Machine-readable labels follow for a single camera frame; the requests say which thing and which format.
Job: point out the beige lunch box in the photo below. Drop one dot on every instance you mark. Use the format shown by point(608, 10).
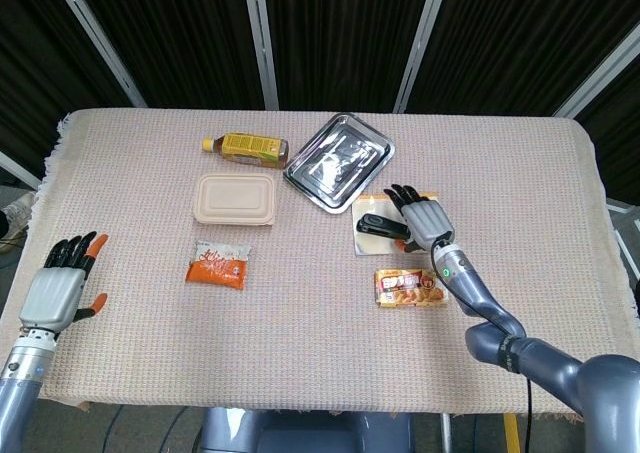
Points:
point(235, 199)

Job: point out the yellow table leg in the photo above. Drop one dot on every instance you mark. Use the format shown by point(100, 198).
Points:
point(511, 434)

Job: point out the pink woven tablecloth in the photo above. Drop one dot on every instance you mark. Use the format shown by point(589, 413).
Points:
point(300, 313)

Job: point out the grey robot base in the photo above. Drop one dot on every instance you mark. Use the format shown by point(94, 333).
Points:
point(307, 430)

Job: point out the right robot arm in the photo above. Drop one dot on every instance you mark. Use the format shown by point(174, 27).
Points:
point(525, 343)

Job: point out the white sneaker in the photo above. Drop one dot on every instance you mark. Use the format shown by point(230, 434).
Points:
point(17, 210)

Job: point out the white partition post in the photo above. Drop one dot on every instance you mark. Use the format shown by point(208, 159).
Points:
point(417, 43)
point(97, 38)
point(262, 40)
point(600, 83)

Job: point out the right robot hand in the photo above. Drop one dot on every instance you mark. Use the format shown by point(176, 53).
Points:
point(425, 218)

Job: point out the curry box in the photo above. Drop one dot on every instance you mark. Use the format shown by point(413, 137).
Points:
point(410, 287)

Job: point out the black clip device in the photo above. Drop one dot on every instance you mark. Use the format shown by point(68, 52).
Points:
point(382, 224)

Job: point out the orange snack packet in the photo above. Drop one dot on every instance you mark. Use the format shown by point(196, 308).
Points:
point(218, 265)

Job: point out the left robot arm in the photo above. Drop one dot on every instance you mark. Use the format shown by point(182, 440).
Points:
point(22, 373)

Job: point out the stainless steel tray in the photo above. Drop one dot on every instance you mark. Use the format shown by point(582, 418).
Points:
point(340, 163)

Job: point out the tea bottle with yellow label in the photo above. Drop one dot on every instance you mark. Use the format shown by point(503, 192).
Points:
point(247, 149)

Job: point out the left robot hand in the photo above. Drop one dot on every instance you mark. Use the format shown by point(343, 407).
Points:
point(55, 298)

